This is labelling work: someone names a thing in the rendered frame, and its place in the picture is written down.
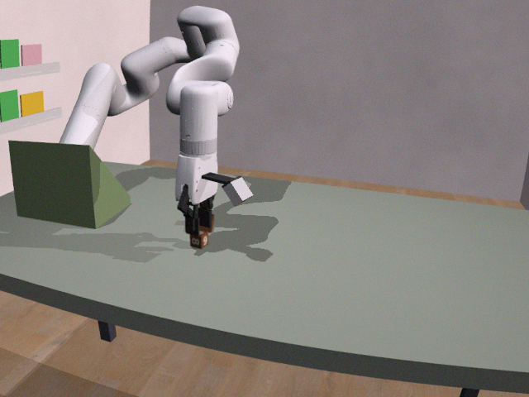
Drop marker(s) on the brown wooden tray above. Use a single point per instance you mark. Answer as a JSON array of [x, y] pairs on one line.
[[207, 229]]

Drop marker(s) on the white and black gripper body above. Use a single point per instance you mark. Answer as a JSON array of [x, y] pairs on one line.
[[190, 169]]

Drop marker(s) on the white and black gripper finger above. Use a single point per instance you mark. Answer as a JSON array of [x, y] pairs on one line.
[[204, 213], [191, 216]]

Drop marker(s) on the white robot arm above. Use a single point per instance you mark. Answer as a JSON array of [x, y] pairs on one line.
[[211, 36]]

